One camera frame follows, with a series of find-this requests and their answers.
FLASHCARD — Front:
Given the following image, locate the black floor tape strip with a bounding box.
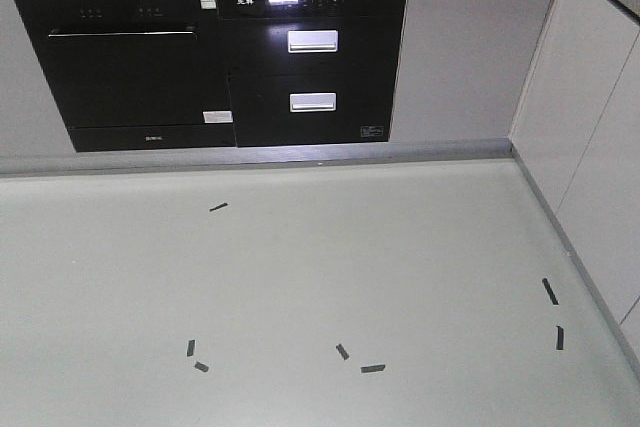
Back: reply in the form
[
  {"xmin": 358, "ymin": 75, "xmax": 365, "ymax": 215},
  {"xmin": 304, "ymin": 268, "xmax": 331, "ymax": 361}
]
[
  {"xmin": 186, "ymin": 339, "xmax": 196, "ymax": 357},
  {"xmin": 209, "ymin": 202, "xmax": 229, "ymax": 212},
  {"xmin": 555, "ymin": 325, "xmax": 564, "ymax": 351},
  {"xmin": 336, "ymin": 344, "xmax": 350, "ymax": 360},
  {"xmin": 194, "ymin": 362, "xmax": 209, "ymax": 373},
  {"xmin": 541, "ymin": 278, "xmax": 559, "ymax": 305},
  {"xmin": 360, "ymin": 364, "xmax": 386, "ymax": 374}
]

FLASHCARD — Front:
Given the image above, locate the black disinfection cabinet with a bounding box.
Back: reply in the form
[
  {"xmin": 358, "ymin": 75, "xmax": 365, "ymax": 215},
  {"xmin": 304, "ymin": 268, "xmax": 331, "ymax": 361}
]
[{"xmin": 217, "ymin": 0, "xmax": 406, "ymax": 147}]

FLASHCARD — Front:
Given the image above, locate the white cabinet door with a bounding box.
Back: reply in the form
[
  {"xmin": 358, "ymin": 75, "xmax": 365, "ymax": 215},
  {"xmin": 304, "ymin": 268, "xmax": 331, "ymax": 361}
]
[{"xmin": 390, "ymin": 0, "xmax": 551, "ymax": 142}]

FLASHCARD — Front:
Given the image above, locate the white side cabinet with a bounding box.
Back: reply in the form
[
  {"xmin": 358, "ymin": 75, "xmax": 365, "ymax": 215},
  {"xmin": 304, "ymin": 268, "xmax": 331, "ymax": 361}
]
[{"xmin": 508, "ymin": 0, "xmax": 640, "ymax": 343}]

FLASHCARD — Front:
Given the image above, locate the silver lower drawer handle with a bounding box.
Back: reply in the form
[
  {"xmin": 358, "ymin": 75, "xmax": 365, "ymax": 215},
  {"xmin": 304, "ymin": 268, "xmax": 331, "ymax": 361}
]
[{"xmin": 289, "ymin": 92, "xmax": 337, "ymax": 113}]

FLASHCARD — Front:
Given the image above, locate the silver drawer handle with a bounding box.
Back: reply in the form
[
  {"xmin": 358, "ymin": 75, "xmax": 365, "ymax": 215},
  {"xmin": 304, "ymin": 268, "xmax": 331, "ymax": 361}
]
[
  {"xmin": 289, "ymin": 92, "xmax": 337, "ymax": 113},
  {"xmin": 287, "ymin": 30, "xmax": 339, "ymax": 54}
]

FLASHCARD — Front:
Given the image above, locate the silver upper drawer handle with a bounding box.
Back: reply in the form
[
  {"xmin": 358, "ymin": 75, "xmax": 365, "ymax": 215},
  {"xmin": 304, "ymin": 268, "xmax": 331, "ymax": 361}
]
[{"xmin": 287, "ymin": 30, "xmax": 339, "ymax": 54}]

